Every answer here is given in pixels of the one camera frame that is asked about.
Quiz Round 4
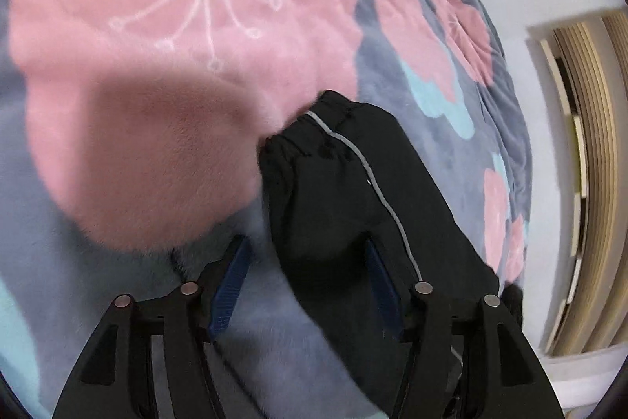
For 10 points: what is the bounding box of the black hooded jacket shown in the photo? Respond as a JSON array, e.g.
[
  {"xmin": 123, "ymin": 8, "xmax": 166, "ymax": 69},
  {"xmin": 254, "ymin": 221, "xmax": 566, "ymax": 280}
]
[{"xmin": 260, "ymin": 90, "xmax": 523, "ymax": 413}]

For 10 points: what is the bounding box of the grey floral bed blanket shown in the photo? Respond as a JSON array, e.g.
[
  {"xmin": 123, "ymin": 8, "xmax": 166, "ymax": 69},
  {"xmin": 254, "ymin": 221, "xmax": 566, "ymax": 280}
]
[{"xmin": 1, "ymin": 0, "xmax": 531, "ymax": 418}]

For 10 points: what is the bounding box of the tan window blind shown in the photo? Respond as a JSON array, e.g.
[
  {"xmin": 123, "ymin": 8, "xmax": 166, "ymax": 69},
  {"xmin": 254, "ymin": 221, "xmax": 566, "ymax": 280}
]
[{"xmin": 541, "ymin": 9, "xmax": 627, "ymax": 356}]

